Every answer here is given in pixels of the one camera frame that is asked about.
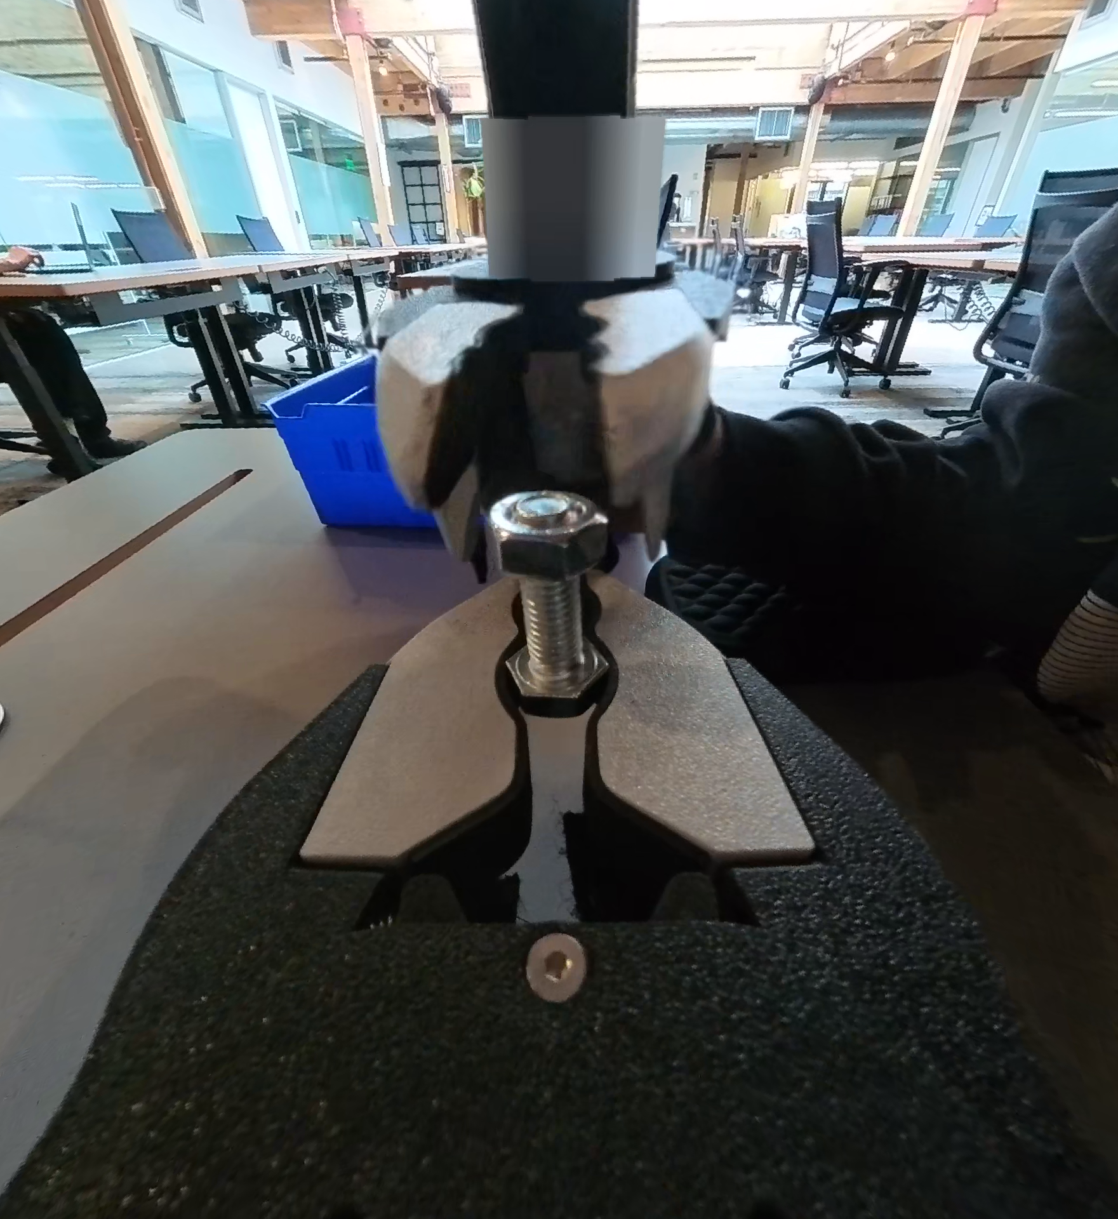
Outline blue plastic bin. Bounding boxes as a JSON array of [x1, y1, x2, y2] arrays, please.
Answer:
[[263, 351, 446, 531]]

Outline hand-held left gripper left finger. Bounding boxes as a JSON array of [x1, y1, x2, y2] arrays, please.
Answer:
[[297, 576, 527, 868]]

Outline silver hex nut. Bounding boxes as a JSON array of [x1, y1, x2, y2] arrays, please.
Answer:
[[503, 647, 613, 717]]

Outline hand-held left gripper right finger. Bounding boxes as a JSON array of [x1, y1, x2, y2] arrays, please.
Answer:
[[587, 576, 819, 868]]

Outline wooden office desk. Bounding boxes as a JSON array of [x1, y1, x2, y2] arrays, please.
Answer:
[[840, 232, 1026, 377], [0, 251, 359, 477]]

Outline black office chair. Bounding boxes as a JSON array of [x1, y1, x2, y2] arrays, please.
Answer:
[[925, 160, 1118, 442], [110, 207, 286, 404], [780, 198, 915, 400]]

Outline person's right forearm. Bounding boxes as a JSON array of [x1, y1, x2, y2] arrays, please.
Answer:
[[663, 156, 1118, 689]]

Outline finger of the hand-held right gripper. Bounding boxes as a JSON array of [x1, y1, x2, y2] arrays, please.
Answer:
[[589, 288, 721, 564], [372, 293, 533, 584]]

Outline black textured pad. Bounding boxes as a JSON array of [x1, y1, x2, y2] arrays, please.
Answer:
[[647, 556, 793, 659]]

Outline silver hex bolt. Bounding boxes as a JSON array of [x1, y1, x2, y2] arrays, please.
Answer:
[[486, 490, 610, 689]]

